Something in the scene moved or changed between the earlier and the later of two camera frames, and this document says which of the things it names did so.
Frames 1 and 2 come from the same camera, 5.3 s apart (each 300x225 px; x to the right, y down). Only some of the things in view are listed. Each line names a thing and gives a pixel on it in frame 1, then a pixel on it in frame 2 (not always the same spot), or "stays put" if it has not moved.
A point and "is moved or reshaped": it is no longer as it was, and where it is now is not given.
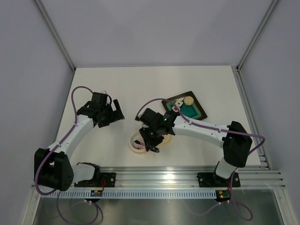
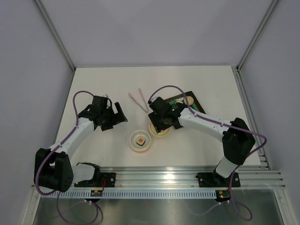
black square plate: x=190 y=108 stays put
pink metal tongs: x=141 y=146 -> x=146 y=109
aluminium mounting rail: x=184 y=177 stays put
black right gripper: x=150 y=143 -> x=153 y=117
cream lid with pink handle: x=166 y=140 is moved or reshaped
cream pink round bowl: x=137 y=142 stays put
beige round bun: x=188 y=100 stays put
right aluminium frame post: x=257 y=34 stays put
